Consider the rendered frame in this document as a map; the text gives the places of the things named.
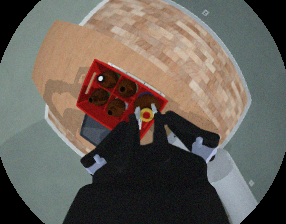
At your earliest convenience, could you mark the red plastic crate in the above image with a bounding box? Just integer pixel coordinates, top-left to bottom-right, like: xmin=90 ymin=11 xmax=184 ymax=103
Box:
xmin=76 ymin=59 xmax=168 ymax=140

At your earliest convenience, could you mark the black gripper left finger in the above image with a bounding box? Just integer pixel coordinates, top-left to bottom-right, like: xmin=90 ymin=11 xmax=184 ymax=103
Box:
xmin=80 ymin=107 xmax=142 ymax=177

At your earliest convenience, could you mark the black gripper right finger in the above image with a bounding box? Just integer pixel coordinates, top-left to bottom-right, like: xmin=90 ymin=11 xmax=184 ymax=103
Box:
xmin=151 ymin=104 xmax=220 ymax=170

